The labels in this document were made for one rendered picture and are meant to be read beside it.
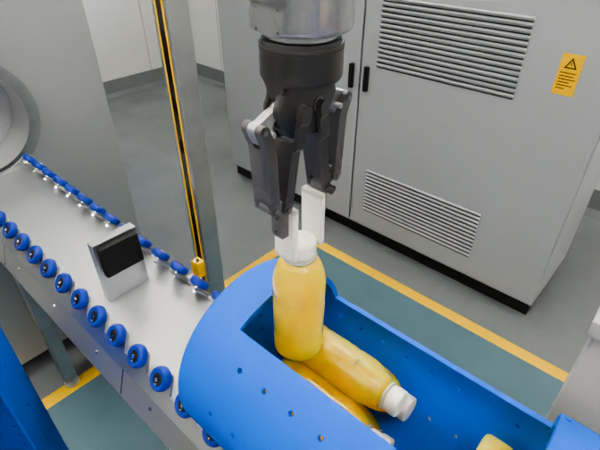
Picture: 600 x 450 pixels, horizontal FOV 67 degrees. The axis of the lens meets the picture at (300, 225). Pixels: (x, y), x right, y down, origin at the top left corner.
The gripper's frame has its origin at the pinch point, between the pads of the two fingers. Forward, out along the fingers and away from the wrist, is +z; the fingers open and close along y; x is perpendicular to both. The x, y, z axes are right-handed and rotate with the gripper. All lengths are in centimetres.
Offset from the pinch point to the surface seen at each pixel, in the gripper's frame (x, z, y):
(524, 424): 27.4, 26.0, -13.7
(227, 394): -1.0, 19.6, 12.0
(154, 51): -430, 105, -245
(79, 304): -52, 40, 11
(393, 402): 13.2, 24.8, -4.1
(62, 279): -61, 39, 10
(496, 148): -28, 56, -157
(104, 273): -52, 35, 4
